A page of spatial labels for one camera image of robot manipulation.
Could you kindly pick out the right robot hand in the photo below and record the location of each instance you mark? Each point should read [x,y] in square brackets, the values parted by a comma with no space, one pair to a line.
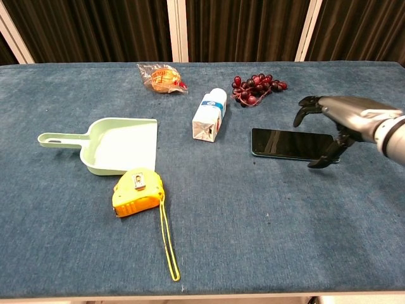
[354,111]

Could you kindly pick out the black smartphone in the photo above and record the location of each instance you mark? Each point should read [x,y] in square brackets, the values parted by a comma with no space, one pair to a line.
[291,143]

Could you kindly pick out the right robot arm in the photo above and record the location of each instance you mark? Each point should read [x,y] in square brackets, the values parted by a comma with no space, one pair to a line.
[392,139]

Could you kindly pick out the red grape bunch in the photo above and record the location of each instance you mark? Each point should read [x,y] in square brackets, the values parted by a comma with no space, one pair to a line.
[256,87]

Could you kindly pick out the white milk carton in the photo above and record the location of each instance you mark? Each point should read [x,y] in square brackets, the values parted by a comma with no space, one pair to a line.
[209,118]

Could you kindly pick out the blue table cloth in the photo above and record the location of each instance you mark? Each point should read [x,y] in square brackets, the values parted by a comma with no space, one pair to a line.
[202,221]

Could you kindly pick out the wrapped bread in plastic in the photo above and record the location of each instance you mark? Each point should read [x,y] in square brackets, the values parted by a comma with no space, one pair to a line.
[163,79]

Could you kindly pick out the yellow tape measure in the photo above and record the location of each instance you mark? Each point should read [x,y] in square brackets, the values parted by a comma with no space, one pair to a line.
[137,193]

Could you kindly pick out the mint green dustpan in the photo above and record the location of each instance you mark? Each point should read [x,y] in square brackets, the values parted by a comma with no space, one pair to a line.
[117,145]

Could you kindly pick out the dark pleated curtain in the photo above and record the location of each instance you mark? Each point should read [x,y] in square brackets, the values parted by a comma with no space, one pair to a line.
[95,28]

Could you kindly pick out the white frame post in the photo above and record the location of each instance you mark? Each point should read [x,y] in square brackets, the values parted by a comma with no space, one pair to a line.
[308,30]
[175,30]
[14,35]

